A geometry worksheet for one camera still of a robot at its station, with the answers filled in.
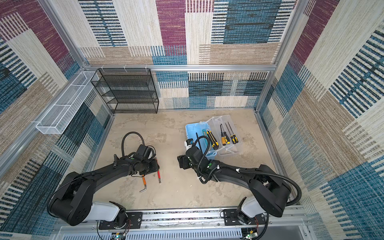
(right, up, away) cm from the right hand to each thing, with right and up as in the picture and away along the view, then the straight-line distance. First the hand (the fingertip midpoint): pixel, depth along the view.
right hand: (183, 158), depth 85 cm
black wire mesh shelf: (-43, +44, +27) cm, 67 cm away
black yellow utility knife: (+18, +7, +6) cm, 21 cm away
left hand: (-15, -5, +5) cm, 17 cm away
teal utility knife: (+13, +13, +12) cm, 22 cm away
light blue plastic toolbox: (+20, +12, +6) cm, 24 cm away
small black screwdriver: (+30, +12, +7) cm, 33 cm away
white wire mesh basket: (-59, +21, -14) cm, 64 cm away
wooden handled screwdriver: (+23, +11, +5) cm, 26 cm away
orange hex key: (-22, -14, 0) cm, 26 cm away
